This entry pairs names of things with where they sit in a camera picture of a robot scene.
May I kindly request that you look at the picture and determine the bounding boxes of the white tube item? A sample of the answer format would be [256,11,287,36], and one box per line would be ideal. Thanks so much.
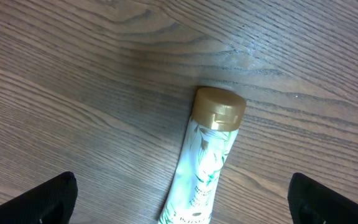
[158,87,246,224]

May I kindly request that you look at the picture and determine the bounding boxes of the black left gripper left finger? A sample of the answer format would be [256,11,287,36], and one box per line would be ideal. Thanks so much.
[0,172,78,224]

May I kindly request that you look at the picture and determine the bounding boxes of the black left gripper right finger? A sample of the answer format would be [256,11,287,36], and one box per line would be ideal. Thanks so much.
[288,172,358,224]

